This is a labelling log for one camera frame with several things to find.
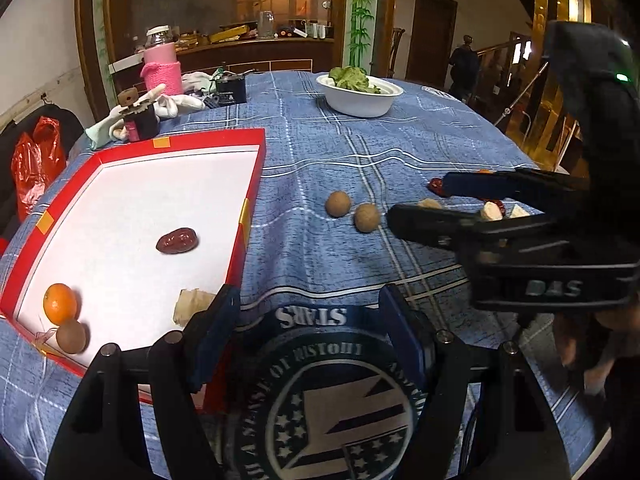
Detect blue plaid tablecloth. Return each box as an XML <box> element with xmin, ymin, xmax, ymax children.
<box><xmin>0</xmin><ymin>70</ymin><xmax>616</xmax><ymax>480</ymax></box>

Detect wooden sideboard with mirror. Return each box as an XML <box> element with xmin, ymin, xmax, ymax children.
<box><xmin>75</xmin><ymin>0</ymin><xmax>398</xmax><ymax>117</ymax></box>

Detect black box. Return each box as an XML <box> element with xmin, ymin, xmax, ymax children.
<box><xmin>215</xmin><ymin>72</ymin><xmax>248</xmax><ymax>107</ymax></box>

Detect brown wooden door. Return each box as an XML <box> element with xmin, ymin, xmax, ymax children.
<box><xmin>405</xmin><ymin>0</ymin><xmax>458</xmax><ymax>89</ymax></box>

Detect pale green glove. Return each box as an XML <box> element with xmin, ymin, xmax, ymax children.
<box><xmin>85</xmin><ymin>104</ymin><xmax>132</xmax><ymax>151</ymax></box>

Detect red box with white inside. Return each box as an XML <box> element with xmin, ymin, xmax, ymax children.
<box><xmin>0</xmin><ymin>127</ymin><xmax>267</xmax><ymax>411</ymax></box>

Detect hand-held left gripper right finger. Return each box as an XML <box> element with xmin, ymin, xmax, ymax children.
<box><xmin>377</xmin><ymin>284</ymin><xmax>573</xmax><ymax>480</ymax></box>

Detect glass jar with pink sleeve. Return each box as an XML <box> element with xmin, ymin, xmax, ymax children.
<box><xmin>140</xmin><ymin>26</ymin><xmax>182</xmax><ymax>97</ymax></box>

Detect flat white box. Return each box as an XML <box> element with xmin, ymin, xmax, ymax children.
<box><xmin>108</xmin><ymin>55</ymin><xmax>147</xmax><ymax>75</ymax></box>

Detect brown longan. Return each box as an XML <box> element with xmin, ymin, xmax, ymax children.
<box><xmin>325</xmin><ymin>190</ymin><xmax>352</xmax><ymax>218</ymax></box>
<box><xmin>55</xmin><ymin>318</ymin><xmax>87</xmax><ymax>355</ymax></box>
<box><xmin>354</xmin><ymin>203</ymin><xmax>381</xmax><ymax>234</ymax></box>

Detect bamboo painted panel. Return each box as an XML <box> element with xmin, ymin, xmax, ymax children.
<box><xmin>347</xmin><ymin>0</ymin><xmax>377</xmax><ymax>74</ymax></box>

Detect red plastic bag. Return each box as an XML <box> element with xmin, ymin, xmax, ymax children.
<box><xmin>11</xmin><ymin>116</ymin><xmax>67</xmax><ymax>221</ymax></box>

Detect orange mandarin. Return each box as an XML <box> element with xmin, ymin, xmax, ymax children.
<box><xmin>43</xmin><ymin>282</ymin><xmax>79</xmax><ymax>326</ymax></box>

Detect wooden chair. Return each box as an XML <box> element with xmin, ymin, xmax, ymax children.
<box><xmin>385</xmin><ymin>27</ymin><xmax>406</xmax><ymax>79</ymax></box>

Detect small dark jar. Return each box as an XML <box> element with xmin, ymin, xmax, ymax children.
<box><xmin>124</xmin><ymin>105</ymin><xmax>160</xmax><ymax>142</ymax></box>

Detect black sofa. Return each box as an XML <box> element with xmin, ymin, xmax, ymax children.
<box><xmin>0</xmin><ymin>105</ymin><xmax>85</xmax><ymax>241</ymax></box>

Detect person's right hand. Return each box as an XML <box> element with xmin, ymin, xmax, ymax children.
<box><xmin>552</xmin><ymin>305</ymin><xmax>640</xmax><ymax>396</ymax></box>

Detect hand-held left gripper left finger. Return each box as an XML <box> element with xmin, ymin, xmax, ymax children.
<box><xmin>45</xmin><ymin>284</ymin><xmax>242</xmax><ymax>480</ymax></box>

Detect green leafy vegetables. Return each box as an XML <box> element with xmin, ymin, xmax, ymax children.
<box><xmin>328</xmin><ymin>66</ymin><xmax>382</xmax><ymax>95</ymax></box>

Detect white bowl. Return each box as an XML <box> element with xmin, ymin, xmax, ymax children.
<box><xmin>316</xmin><ymin>73</ymin><xmax>405</xmax><ymax>118</ymax></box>

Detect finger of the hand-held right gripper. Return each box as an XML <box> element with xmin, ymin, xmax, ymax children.
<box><xmin>386</xmin><ymin>202</ymin><xmax>557</xmax><ymax>261</ymax></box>
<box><xmin>442</xmin><ymin>168</ymin><xmax>592</xmax><ymax>211</ymax></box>

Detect white glove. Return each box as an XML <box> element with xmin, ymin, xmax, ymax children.
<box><xmin>181</xmin><ymin>72</ymin><xmax>219</xmax><ymax>96</ymax></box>
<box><xmin>152</xmin><ymin>94</ymin><xmax>207</xmax><ymax>121</ymax></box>

